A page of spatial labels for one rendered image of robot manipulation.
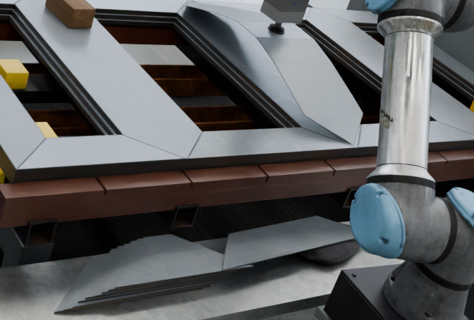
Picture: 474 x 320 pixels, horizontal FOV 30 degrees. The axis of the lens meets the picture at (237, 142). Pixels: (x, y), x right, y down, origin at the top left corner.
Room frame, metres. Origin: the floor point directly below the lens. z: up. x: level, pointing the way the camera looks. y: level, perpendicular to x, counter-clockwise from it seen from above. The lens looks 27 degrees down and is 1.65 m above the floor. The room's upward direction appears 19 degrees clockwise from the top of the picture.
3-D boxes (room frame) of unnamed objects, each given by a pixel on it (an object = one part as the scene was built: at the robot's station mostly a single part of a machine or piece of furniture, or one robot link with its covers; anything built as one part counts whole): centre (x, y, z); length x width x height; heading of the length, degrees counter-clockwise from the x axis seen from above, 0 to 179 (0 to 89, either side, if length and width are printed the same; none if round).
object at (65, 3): (1.89, 0.47, 0.87); 0.12 x 0.06 x 0.05; 48
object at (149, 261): (1.29, 0.08, 0.70); 0.39 x 0.12 x 0.04; 133
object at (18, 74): (1.64, 0.49, 0.79); 0.06 x 0.05 x 0.04; 43
